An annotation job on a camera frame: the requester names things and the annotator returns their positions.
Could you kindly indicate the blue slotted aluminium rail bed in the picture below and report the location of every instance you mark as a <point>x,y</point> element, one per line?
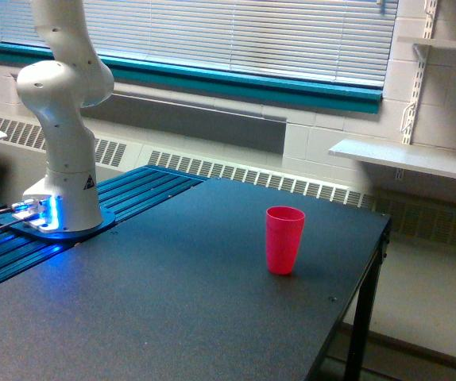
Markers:
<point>126,195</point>

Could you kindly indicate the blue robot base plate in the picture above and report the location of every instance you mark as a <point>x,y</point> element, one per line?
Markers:
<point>109,220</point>

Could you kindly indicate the white window blinds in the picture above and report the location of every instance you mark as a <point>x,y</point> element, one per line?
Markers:
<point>326,46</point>

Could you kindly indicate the red plastic cup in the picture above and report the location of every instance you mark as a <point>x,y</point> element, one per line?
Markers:
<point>284,228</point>

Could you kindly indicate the white lower wall shelf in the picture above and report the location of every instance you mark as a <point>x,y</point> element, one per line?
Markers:
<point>427,160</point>

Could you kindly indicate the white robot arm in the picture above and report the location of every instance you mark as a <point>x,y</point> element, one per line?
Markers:
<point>55,91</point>

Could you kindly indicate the teal window sill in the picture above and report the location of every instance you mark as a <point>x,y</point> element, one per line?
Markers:
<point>252,87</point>

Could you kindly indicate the white wall shelf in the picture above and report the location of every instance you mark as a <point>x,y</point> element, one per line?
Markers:
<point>424,42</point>
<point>427,160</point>

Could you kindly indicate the baseboard radiator cover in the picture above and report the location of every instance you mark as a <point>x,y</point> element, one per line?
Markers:
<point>423,220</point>

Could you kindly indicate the white upper wall shelf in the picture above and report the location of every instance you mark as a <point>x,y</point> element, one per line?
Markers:
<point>424,42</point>

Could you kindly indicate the white shelf standard rail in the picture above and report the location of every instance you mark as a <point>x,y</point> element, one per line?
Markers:
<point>421,51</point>

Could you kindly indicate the black table leg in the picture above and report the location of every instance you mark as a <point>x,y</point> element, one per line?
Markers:
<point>364,309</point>

